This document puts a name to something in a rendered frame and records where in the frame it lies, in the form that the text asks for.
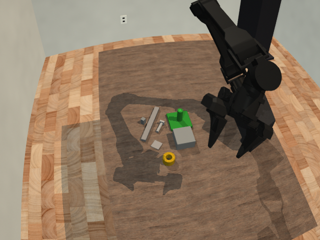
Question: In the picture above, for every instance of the grey flat bar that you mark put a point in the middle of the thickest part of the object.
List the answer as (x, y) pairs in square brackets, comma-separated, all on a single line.
[(150, 124)]

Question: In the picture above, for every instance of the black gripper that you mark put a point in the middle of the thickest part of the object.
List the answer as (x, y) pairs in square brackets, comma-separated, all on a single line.
[(247, 104)]

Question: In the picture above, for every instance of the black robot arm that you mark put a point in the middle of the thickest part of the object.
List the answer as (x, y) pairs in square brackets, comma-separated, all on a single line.
[(238, 50)]

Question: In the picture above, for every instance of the green square plate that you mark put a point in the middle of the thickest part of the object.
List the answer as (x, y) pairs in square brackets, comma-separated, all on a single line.
[(178, 119)]

